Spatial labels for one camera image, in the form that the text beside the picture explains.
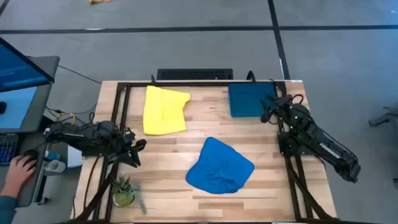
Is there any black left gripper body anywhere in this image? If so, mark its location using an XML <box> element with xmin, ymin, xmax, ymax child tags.
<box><xmin>114</xmin><ymin>129</ymin><xmax>138</xmax><ymax>158</ymax></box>

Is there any yellow microfiber towel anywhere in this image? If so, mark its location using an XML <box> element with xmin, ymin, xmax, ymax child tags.
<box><xmin>142</xmin><ymin>85</ymin><xmax>192</xmax><ymax>136</ymax></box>

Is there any black floor cable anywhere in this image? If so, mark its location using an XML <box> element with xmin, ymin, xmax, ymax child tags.
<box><xmin>57</xmin><ymin>64</ymin><xmax>103</xmax><ymax>85</ymax></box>

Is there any yellow cable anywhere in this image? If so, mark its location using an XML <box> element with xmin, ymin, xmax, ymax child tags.
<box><xmin>53</xmin><ymin>111</ymin><xmax>77</xmax><ymax>130</ymax></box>

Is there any computer monitor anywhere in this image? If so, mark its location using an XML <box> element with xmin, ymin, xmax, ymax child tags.
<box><xmin>0</xmin><ymin>37</ymin><xmax>55</xmax><ymax>93</ymax></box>

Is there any person's forearm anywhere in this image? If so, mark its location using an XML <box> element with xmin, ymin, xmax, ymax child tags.
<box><xmin>0</xmin><ymin>194</ymin><xmax>18</xmax><ymax>224</ymax></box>

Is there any person's hand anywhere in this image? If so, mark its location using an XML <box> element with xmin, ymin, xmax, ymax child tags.
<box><xmin>4</xmin><ymin>154</ymin><xmax>38</xmax><ymax>198</ymax></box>

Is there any black metal table frame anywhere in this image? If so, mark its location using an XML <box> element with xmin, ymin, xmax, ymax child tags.
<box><xmin>70</xmin><ymin>70</ymin><xmax>340</xmax><ymax>224</ymax></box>

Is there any white box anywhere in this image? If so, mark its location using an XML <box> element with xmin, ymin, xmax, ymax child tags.
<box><xmin>67</xmin><ymin>144</ymin><xmax>84</xmax><ymax>169</ymax></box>

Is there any backlit black keyboard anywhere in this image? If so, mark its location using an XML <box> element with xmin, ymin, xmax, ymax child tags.
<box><xmin>0</xmin><ymin>133</ymin><xmax>20</xmax><ymax>166</ymax></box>

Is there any black floor stand base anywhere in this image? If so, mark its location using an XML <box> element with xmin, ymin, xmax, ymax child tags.
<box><xmin>368</xmin><ymin>106</ymin><xmax>398</xmax><ymax>128</ymax></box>

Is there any grey computer desk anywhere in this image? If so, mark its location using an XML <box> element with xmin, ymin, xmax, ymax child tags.
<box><xmin>0</xmin><ymin>55</ymin><xmax>61</xmax><ymax>208</ymax></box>

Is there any black keyboard at table edge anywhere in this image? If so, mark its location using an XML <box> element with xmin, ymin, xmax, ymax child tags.
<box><xmin>156</xmin><ymin>68</ymin><xmax>234</xmax><ymax>81</ymax></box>

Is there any teal plastic basket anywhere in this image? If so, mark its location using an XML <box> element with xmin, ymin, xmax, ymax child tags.
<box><xmin>228</xmin><ymin>82</ymin><xmax>277</xmax><ymax>118</ymax></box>

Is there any small potted succulent plant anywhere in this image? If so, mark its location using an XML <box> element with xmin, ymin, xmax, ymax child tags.
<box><xmin>111</xmin><ymin>174</ymin><xmax>147</xmax><ymax>215</ymax></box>

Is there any blue microfiber towel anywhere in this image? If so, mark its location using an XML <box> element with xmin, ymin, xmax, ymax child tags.
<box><xmin>185</xmin><ymin>136</ymin><xmax>256</xmax><ymax>195</ymax></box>

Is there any white mug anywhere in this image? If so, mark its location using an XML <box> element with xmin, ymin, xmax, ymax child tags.
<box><xmin>43</xmin><ymin>159</ymin><xmax>67</xmax><ymax>174</ymax></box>

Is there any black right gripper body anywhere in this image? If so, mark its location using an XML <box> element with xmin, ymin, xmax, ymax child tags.
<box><xmin>269</xmin><ymin>94</ymin><xmax>295</xmax><ymax>121</ymax></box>

